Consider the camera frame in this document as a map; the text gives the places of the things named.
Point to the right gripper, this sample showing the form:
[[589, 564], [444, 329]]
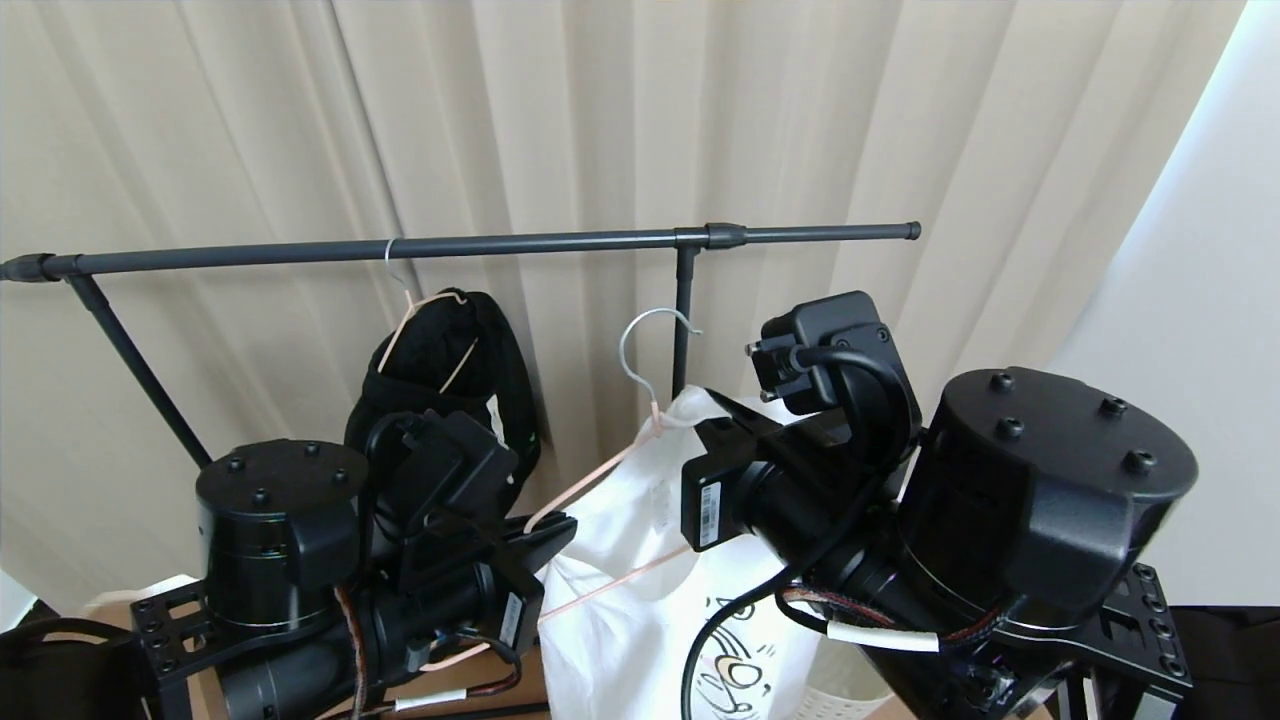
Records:
[[800, 500]]

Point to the pink clothes hanger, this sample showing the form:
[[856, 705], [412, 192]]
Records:
[[395, 340], [656, 415]]

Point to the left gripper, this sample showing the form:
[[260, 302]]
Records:
[[400, 630]]

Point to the beige curtain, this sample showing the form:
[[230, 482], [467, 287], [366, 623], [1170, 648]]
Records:
[[900, 120]]

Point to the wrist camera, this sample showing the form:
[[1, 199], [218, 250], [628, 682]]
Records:
[[450, 470], [830, 330]]

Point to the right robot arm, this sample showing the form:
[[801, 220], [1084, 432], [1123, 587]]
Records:
[[1050, 480]]

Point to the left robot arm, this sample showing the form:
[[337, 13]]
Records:
[[280, 530]]

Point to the white laundry basket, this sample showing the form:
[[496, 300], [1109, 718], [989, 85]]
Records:
[[840, 705]]

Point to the black shorts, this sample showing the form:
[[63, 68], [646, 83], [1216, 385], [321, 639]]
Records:
[[420, 350]]

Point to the white garment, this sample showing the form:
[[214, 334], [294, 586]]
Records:
[[620, 620]]

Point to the black clothes rack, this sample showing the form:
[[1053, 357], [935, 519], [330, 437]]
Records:
[[250, 255]]

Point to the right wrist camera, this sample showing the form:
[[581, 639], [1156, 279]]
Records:
[[830, 330]]

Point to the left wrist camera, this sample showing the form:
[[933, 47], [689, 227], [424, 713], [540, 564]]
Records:
[[450, 470]]

